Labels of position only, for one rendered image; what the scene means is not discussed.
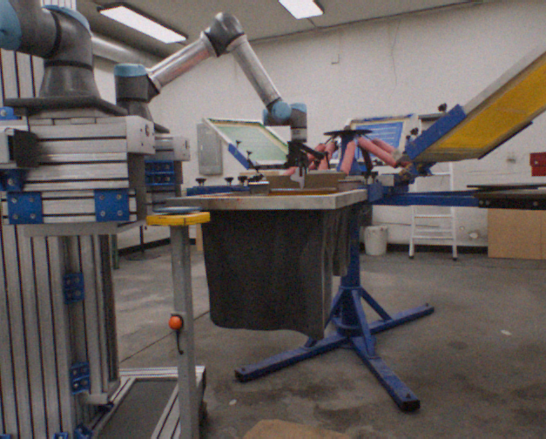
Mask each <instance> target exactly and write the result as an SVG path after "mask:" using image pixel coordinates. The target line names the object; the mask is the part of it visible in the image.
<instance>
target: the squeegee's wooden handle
mask: <svg viewBox="0 0 546 439"><path fill-rule="evenodd" d="M291 175H293V174H286V175H267V176H266V182H269V183H270V192H271V191H272V190H279V189H300V182H299V181H295V180H291V179H290V177H291ZM338 179H346V173H345V172H337V173H311V174H304V186H303V188H302V189H319V188H337V191H339V182H338Z"/></svg>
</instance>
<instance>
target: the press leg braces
mask: <svg viewBox="0 0 546 439"><path fill-rule="evenodd" d="M345 297H346V296H345V289H341V288H339V291H338V293H337V294H336V295H335V296H334V299H333V306H332V310H331V314H329V316H330V317H328V319H327V322H326V323H325V325H324V330H325V329H326V326H327V324H328V322H330V321H331V320H332V318H333V317H334V318H339V317H340V304H341V301H343V300H344V298H345ZM361 298H362V299H363V300H364V301H365V302H366V303H367V304H368V305H369V306H370V307H371V308H372V309H373V310H374V311H375V312H376V313H377V314H378V315H379V316H380V317H381V319H379V320H378V321H383V322H388V321H393V320H395V318H393V317H391V316H390V315H388V314H387V313H386V311H385V310H384V309H383V308H382V307H381V306H380V305H379V303H377V302H376V301H375V299H374V298H373V297H372V296H371V295H370V294H369V293H368V292H366V291H365V290H364V288H362V295H361ZM351 299H352V302H353V305H354V308H355V311H356V315H357V318H358V322H359V324H360V329H361V335H362V339H363V342H365V346H366V350H361V352H362V353H364V354H365V356H366V357H367V358H368V359H373V358H381V357H380V356H379V355H378V354H377V353H376V351H374V344H373V341H372V336H371V334H370V330H369V327H368V323H367V317H365V315H364V311H363V307H362V305H361V299H360V296H359V293H358V290H354V291H351ZM317 342H318V341H314V340H313V339H312V338H310V337H309V338H308V339H307V343H306V344H305V345H302V346H299V348H304V349H305V350H309V349H312V348H317V347H320V346H321V345H320V344H318V343H317Z"/></svg>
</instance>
